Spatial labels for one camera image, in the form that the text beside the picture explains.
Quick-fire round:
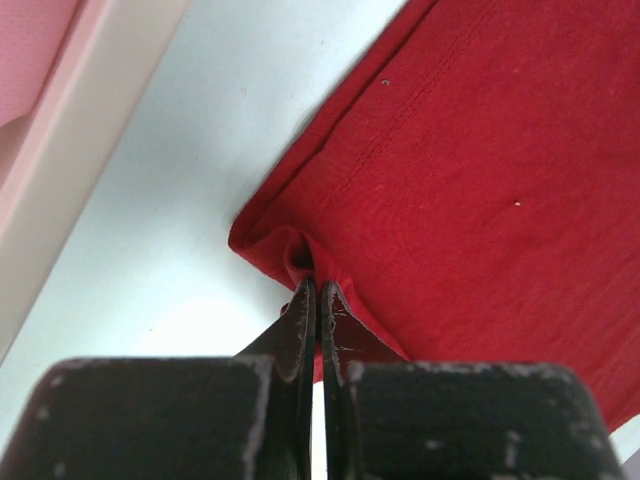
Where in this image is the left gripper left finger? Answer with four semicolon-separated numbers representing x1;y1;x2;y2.
1;280;316;479

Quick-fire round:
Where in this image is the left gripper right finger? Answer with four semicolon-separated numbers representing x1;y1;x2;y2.
319;282;624;479

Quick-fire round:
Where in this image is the red t-shirt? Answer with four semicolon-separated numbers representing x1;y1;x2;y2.
229;1;639;429

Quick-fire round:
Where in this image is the white plastic basin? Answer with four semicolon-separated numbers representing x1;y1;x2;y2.
0;0;194;369

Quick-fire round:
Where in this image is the pink t-shirt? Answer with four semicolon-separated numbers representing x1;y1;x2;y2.
1;0;84;126

